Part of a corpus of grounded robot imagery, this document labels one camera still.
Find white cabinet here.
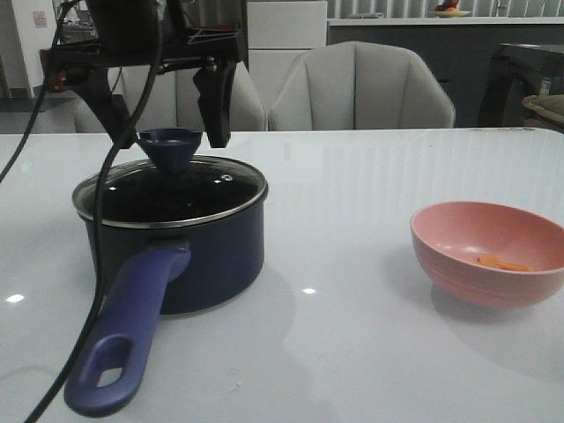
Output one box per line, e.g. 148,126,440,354
247,1,327,108

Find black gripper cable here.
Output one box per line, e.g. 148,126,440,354
0,0,160,423

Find pink bowl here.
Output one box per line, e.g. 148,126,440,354
411,201,563,309

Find glass lid with blue knob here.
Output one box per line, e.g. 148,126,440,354
71,127,269,229

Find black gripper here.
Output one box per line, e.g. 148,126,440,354
47,1,248,148

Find left grey chair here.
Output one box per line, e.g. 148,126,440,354
72,65,268,133

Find blue saucepan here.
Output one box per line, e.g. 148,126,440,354
64,177,268,418

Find dark grey counter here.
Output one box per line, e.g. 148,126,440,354
328,17,563,127

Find fruit plate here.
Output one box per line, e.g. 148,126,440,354
429,0,471,19

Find right grey chair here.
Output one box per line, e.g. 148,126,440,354
268,41,456,131

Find grey chair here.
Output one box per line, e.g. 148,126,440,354
268,41,456,131
72,65,268,133

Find black appliance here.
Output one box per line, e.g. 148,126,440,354
478,43,563,127

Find orange ham slices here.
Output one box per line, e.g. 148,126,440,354
477,254,533,272

